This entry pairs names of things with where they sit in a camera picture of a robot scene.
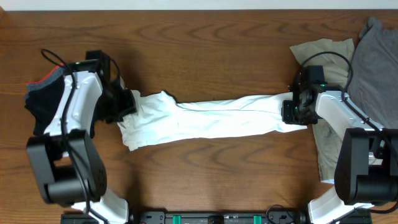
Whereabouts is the white printed t-shirt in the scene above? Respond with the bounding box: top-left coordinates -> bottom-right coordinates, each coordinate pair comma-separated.
118,90 -> 303,151

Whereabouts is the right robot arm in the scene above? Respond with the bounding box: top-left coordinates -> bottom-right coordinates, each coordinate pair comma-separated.
281,65 -> 397,223

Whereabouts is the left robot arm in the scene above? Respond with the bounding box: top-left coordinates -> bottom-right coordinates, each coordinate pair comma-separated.
24,49 -> 136,224

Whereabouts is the khaki beige garment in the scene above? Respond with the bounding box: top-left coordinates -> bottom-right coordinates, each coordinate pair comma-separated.
290,39 -> 354,184

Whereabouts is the grey garment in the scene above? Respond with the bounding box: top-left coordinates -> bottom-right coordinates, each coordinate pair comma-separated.
348,17 -> 397,129

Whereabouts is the black folded garment stack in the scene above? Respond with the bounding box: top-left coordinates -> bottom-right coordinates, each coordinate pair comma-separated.
24,63 -> 97,139

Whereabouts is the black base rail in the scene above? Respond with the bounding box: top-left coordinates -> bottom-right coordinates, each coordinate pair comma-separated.
60,209 -> 373,224

